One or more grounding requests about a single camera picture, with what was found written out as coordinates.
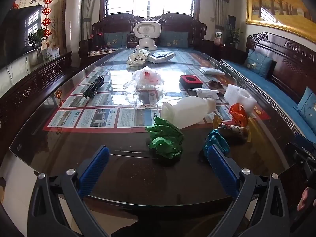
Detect red black foam block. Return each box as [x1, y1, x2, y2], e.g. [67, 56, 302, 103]
[180, 74, 203, 89]

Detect red knot wall hanging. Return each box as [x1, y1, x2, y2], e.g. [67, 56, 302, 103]
[41, 0, 54, 48]

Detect brown snack wrapper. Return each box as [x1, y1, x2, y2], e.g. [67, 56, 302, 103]
[216, 125, 250, 145]

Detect black coiled cable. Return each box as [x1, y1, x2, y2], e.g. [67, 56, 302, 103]
[83, 75, 105, 99]

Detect blue white flat package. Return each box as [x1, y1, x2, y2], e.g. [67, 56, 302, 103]
[148, 51, 176, 64]

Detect white foam sheet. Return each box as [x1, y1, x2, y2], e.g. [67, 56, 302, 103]
[223, 84, 259, 115]

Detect green potted plant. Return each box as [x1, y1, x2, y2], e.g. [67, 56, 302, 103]
[228, 27, 244, 49]

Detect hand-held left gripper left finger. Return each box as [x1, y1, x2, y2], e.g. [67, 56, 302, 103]
[27, 145, 111, 237]

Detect clear plastic bag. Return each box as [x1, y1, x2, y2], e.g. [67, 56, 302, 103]
[123, 79, 167, 109]

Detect dark tall stand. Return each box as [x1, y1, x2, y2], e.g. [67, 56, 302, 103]
[227, 15, 237, 45]

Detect orange crumpled wrapper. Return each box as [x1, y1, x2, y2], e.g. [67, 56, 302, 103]
[229, 103, 249, 127]

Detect red printed table poster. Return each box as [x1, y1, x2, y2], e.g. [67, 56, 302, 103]
[43, 48, 272, 132]

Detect white green carton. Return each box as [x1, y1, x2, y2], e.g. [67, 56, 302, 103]
[42, 47, 61, 61]

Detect blue embroidered cushion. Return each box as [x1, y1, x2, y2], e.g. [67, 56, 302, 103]
[159, 31, 189, 49]
[243, 49, 274, 78]
[104, 32, 130, 49]
[294, 86, 316, 127]

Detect carved wooden bench blue mat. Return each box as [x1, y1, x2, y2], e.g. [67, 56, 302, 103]
[220, 32, 316, 144]

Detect dark bag with red trim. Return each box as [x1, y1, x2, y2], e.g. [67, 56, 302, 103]
[90, 33, 105, 50]

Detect black flat television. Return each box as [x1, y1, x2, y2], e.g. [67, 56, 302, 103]
[0, 5, 43, 70]

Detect dark wooden side table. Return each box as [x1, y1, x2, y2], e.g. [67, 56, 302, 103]
[205, 39, 245, 63]

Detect gold framed tree painting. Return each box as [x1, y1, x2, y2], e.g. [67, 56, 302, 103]
[245, 0, 316, 43]

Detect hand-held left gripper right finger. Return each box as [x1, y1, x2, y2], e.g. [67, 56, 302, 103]
[207, 144, 293, 237]

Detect dark wooden television console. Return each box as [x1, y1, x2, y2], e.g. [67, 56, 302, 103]
[0, 51, 73, 159]

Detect white plastic bottle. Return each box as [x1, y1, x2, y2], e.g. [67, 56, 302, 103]
[161, 97, 216, 130]

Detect white tower air conditioner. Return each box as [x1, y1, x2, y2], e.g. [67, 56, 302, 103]
[65, 0, 82, 68]

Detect person's right hand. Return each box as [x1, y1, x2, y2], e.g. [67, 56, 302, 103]
[296, 186, 316, 213]

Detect white paper box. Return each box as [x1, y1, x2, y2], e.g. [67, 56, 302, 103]
[189, 87, 220, 99]

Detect patterned beige curtain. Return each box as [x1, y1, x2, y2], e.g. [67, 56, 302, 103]
[80, 0, 102, 40]
[212, 0, 230, 40]

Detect white robot toy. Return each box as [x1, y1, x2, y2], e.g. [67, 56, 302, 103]
[133, 21, 162, 50]

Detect teal crumpled wrapper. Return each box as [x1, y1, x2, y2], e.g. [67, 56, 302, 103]
[203, 129, 230, 156]

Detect carved dark wooden sofa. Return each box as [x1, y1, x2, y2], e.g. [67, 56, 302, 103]
[78, 12, 208, 67]

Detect pink plastic bag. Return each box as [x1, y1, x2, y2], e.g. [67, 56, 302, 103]
[134, 67, 165, 88]

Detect bamboo plant in glass vase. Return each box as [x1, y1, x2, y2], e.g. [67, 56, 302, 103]
[28, 27, 48, 65]

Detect white patterned plastic bag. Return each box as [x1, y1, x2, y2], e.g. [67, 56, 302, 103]
[127, 49, 151, 68]

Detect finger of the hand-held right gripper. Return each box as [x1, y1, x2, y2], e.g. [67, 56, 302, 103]
[294, 133, 316, 151]

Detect green crumpled paper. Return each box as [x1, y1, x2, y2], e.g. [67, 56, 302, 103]
[145, 117, 185, 160]

